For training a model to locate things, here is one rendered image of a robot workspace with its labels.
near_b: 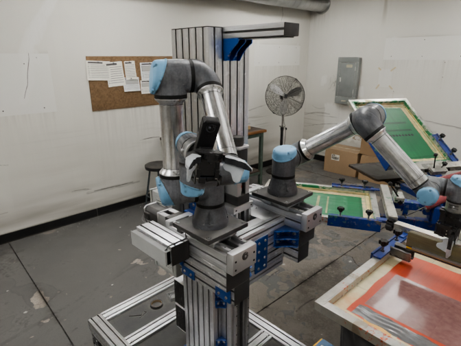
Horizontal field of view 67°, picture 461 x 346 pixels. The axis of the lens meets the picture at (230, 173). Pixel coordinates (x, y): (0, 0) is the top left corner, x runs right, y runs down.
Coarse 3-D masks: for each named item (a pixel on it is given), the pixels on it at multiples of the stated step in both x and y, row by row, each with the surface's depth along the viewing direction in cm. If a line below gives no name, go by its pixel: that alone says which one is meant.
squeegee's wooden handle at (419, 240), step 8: (408, 232) 164; (416, 232) 163; (408, 240) 165; (416, 240) 162; (424, 240) 159; (432, 240) 157; (440, 240) 156; (424, 248) 160; (432, 248) 158; (456, 248) 150; (456, 256) 151
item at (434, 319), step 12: (456, 276) 161; (444, 288) 153; (456, 288) 153; (432, 300) 145; (444, 300) 145; (456, 300) 145; (420, 312) 138; (432, 312) 138; (444, 312) 138; (456, 312) 138; (408, 324) 132; (420, 324) 132; (432, 324) 132; (444, 324) 132; (456, 324) 132; (432, 336) 126; (444, 336) 126; (456, 336) 126
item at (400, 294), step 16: (400, 272) 164; (416, 272) 164; (432, 272) 164; (448, 272) 164; (384, 288) 153; (400, 288) 153; (416, 288) 153; (432, 288) 153; (352, 304) 143; (368, 304) 143; (384, 304) 143; (400, 304) 143; (416, 304) 143; (400, 320) 134
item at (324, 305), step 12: (372, 264) 164; (348, 276) 155; (360, 276) 156; (336, 288) 147; (348, 288) 150; (324, 300) 140; (336, 300) 144; (324, 312) 137; (336, 312) 133; (348, 324) 129; (360, 324) 127; (372, 336) 123; (384, 336) 122
